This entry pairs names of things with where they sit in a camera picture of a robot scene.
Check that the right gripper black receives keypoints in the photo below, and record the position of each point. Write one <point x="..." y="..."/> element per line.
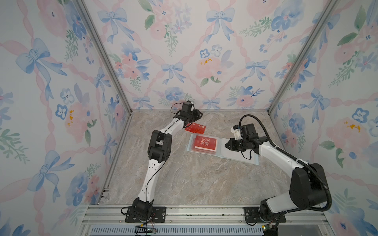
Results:
<point x="232" y="147"/>

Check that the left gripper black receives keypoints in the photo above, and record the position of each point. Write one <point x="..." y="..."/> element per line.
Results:
<point x="196" y="113"/>

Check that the red card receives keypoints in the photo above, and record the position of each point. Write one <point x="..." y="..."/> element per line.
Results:
<point x="205" y="143"/>
<point x="196" y="128"/>

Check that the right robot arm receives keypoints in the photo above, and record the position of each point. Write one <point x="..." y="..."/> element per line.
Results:
<point x="308" y="190"/>

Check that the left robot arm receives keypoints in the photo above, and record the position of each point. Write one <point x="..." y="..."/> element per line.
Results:
<point x="159" y="151"/>

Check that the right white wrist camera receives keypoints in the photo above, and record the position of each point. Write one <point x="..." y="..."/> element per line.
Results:
<point x="237" y="132"/>

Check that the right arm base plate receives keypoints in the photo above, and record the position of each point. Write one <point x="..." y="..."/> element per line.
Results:
<point x="253" y="214"/>

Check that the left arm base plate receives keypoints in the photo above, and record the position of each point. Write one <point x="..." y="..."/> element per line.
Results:
<point x="152" y="214"/>

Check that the aluminium front rail frame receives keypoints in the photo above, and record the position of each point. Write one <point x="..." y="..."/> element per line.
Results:
<point x="200" y="220"/>

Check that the left aluminium corner post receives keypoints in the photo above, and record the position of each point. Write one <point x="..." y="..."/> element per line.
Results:
<point x="88" y="23"/>

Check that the aluminium corner post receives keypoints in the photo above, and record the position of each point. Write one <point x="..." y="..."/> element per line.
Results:
<point x="88" y="23"/>
<point x="305" y="50"/>

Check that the right aluminium corner post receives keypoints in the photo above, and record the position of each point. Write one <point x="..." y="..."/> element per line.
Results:
<point x="305" y="50"/>

